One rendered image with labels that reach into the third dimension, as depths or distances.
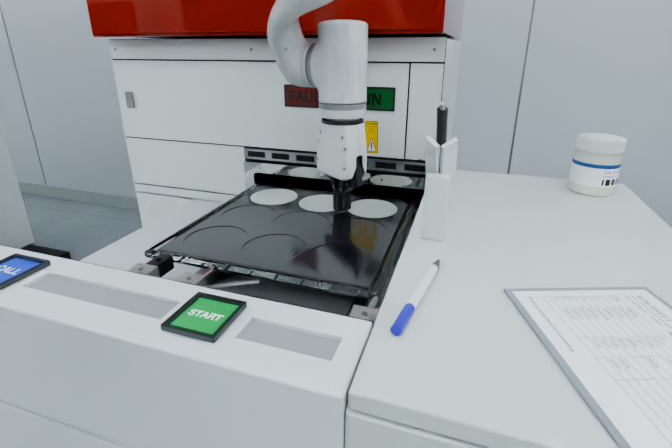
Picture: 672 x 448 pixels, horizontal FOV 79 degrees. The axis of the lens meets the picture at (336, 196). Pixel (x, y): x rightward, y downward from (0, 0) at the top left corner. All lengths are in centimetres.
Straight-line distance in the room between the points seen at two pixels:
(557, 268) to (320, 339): 29
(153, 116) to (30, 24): 279
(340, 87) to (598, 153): 43
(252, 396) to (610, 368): 28
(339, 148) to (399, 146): 20
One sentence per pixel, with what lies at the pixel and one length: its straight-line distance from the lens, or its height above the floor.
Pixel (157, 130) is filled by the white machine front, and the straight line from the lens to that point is 116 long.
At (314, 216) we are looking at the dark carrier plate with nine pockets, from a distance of 77.
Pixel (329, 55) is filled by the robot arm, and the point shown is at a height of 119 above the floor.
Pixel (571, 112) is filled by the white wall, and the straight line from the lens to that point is 239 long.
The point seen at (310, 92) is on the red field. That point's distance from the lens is 91.
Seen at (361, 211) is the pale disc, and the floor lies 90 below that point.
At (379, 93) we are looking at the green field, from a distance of 86.
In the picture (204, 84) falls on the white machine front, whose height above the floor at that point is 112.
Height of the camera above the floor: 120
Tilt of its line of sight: 20 degrees down
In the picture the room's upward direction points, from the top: straight up
